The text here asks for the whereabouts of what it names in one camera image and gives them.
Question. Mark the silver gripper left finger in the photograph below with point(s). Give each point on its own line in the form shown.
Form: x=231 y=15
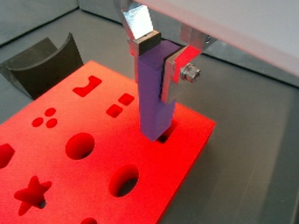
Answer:
x=141 y=35

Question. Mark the dark grey curved holder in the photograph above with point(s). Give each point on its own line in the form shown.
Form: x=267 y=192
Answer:
x=39 y=67

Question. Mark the red shape sorter block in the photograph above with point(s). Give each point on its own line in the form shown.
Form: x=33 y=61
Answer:
x=77 y=165

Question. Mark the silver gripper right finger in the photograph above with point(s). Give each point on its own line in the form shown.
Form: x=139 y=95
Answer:
x=179 y=68

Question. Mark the purple rectangular block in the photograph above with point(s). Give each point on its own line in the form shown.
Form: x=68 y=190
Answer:
x=156 y=113

